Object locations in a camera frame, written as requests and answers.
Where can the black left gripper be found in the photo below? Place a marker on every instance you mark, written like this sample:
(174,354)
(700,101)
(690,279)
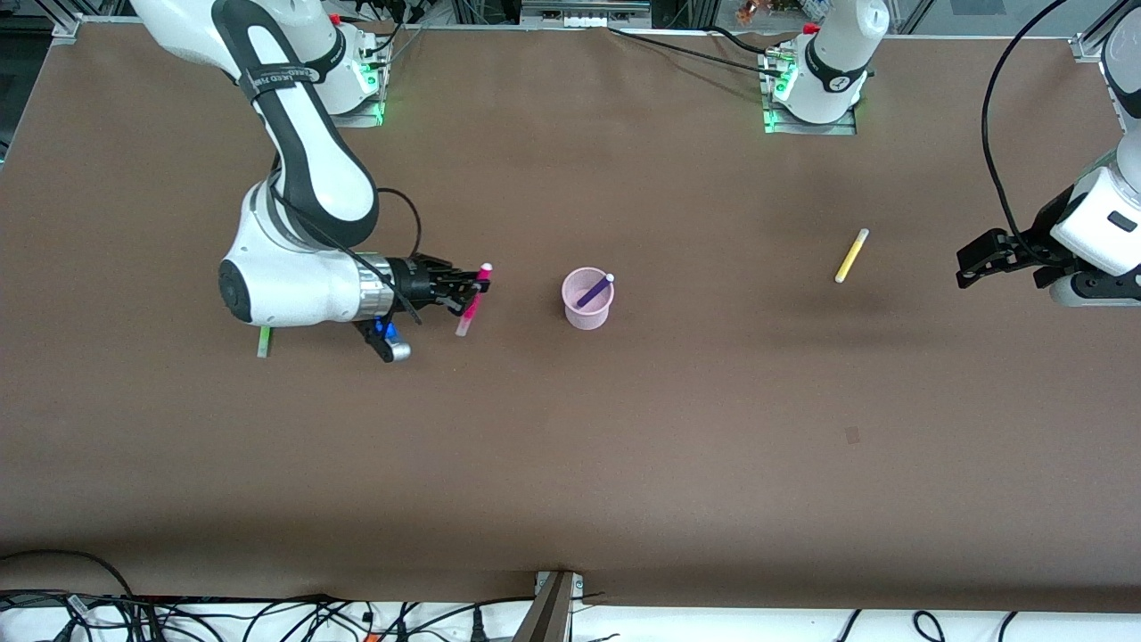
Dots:
(1037,234)

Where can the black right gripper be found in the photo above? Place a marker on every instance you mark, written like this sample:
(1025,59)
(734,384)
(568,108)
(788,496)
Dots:
(414,279)

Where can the pink marker pen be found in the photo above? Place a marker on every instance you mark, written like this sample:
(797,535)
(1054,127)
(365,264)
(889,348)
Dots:
(465,321)

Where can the purple marker pen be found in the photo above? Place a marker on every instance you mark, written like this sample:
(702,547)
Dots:
(590,294)

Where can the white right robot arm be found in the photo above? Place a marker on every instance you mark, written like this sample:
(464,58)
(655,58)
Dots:
(303,285)

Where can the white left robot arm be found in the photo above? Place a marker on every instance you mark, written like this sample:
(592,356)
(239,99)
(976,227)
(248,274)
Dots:
(829,62)

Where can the pink mesh pen holder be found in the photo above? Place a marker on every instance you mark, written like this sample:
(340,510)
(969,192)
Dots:
(588,312)

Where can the yellow marker pen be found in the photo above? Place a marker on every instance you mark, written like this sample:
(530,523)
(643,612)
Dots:
(851,256)

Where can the green marker pen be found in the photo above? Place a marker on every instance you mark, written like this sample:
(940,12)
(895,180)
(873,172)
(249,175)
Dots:
(264,343)

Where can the grey power strip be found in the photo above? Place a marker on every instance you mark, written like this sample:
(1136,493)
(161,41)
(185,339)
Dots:
(584,18)

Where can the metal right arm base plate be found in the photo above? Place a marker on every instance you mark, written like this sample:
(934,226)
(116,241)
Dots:
(361,119)

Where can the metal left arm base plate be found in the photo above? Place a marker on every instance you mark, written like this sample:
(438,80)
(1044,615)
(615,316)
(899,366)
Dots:
(842,130)

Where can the aluminium corner bracket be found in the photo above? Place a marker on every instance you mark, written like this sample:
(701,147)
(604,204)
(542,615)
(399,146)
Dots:
(1089,46)
(64,31)

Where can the camera mount post with bracket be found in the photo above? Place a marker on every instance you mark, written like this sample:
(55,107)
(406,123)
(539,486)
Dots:
(548,615)

